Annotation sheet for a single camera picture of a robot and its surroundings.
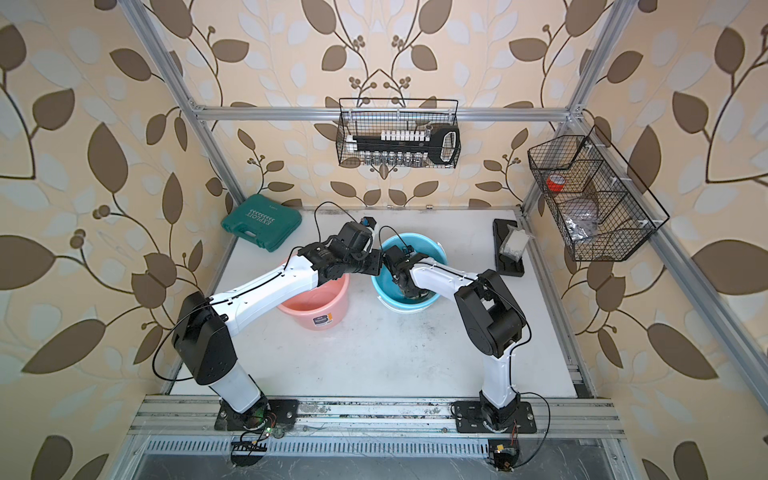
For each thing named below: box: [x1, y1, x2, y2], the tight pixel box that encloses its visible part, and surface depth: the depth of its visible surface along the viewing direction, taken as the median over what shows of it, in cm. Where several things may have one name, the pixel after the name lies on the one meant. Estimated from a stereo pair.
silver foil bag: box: [563, 211, 599, 243], surface depth 73 cm
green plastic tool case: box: [221, 194, 303, 253], surface depth 114 cm
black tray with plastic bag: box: [492, 219, 525, 277], surface depth 104 cm
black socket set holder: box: [345, 126, 461, 167], surface depth 86 cm
